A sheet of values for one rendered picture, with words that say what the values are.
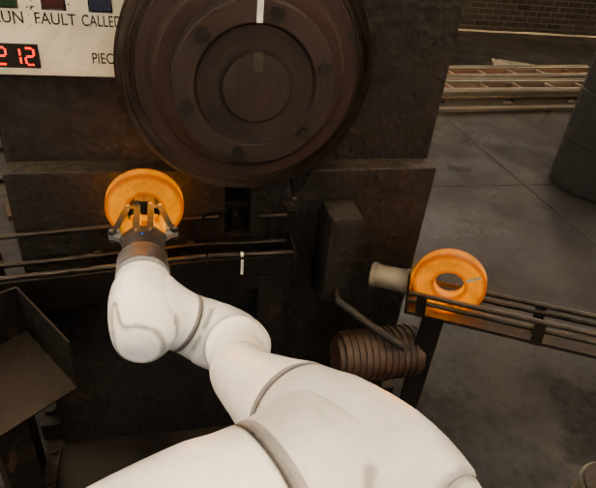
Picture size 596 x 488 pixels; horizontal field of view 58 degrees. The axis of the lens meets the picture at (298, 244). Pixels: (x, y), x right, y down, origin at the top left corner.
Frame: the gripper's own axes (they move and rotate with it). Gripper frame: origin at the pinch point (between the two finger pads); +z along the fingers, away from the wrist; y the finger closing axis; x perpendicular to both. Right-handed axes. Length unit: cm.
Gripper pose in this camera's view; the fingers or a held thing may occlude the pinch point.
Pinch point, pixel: (144, 198)
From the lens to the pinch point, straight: 115.4
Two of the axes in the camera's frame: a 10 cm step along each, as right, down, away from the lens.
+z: -2.1, -6.0, 7.8
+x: 1.0, -8.0, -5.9
